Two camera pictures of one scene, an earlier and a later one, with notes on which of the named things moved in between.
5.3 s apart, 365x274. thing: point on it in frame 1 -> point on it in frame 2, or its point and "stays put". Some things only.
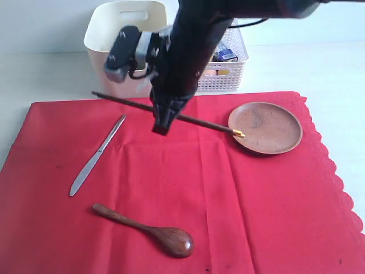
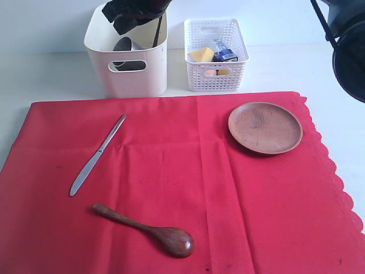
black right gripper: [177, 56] -> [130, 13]
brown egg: [210, 72] stays put
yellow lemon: [223, 72] stays put
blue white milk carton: [225, 55] stays put
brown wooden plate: [269, 128] stays put
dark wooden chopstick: [234, 131] -> [157, 35]
